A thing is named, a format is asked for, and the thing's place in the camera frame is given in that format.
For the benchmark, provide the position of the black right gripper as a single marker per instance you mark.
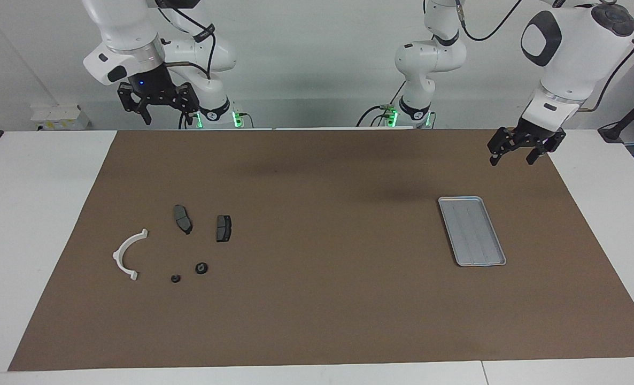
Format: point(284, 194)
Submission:
point(156, 91)

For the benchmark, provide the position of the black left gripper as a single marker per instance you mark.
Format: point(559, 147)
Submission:
point(530, 135)

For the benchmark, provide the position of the large black bearing gear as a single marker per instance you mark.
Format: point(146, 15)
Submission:
point(201, 268)

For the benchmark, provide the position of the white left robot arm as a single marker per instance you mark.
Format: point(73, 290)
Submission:
point(573, 48)

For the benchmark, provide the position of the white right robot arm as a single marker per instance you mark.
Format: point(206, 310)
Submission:
point(119, 27)

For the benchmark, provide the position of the silver metal tray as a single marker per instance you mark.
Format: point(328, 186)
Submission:
point(472, 232)

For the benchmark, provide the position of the green lit base connector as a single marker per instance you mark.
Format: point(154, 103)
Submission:
point(237, 118)
point(393, 117)

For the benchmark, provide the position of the long black stand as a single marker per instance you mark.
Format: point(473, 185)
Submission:
point(613, 131)

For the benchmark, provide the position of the white box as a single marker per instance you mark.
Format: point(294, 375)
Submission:
point(60, 117)

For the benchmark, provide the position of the tapered grey brake pad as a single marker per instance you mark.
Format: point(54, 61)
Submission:
point(183, 219)

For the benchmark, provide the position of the rectangular grey brake pad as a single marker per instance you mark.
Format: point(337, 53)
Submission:
point(223, 228)

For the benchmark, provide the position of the brown table mat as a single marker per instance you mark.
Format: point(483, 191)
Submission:
point(317, 310)

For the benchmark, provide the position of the white semicircular bracket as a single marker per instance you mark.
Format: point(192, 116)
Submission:
point(117, 258)

